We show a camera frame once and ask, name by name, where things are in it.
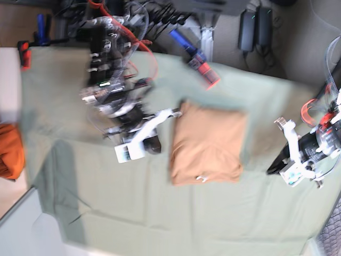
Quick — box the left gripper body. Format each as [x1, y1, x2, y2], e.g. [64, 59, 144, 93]
[275, 116, 340, 188]

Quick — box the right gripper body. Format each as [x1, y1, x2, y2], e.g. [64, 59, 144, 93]
[102, 103, 182, 143]

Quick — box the tan orange T-shirt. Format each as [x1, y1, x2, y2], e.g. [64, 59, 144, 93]
[169, 101, 248, 185]

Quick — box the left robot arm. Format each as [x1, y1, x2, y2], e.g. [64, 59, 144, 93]
[266, 36, 340, 188]

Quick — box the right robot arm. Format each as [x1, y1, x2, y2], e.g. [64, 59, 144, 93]
[77, 1, 180, 159]

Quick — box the light green table cloth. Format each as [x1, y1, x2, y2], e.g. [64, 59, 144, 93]
[21, 47, 340, 255]

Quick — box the blue orange centre clamp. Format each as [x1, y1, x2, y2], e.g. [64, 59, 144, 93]
[169, 29, 221, 90]

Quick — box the blue orange clamp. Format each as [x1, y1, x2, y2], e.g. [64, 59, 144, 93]
[169, 29, 221, 90]
[17, 14, 69, 70]

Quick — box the black power strip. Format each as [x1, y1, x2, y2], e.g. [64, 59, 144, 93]
[147, 9, 193, 29]

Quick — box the black power brick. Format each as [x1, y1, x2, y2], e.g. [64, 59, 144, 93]
[238, 10, 256, 52]
[255, 6, 273, 47]

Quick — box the blue orange left clamp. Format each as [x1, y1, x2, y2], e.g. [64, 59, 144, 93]
[17, 14, 69, 70]

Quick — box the dark orange folded garment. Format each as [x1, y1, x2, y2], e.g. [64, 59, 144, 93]
[1, 124, 25, 180]

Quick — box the white grey bin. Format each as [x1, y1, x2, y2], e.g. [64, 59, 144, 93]
[1, 187, 67, 255]

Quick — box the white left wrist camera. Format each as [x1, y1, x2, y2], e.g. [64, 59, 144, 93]
[279, 161, 315, 187]

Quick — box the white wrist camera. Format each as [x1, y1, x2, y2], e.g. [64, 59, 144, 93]
[279, 161, 315, 187]
[115, 142, 145, 163]

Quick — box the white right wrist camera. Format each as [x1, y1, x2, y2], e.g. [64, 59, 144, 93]
[115, 142, 145, 163]

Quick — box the aluminium frame post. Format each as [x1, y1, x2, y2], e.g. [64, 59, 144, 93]
[200, 24, 215, 62]

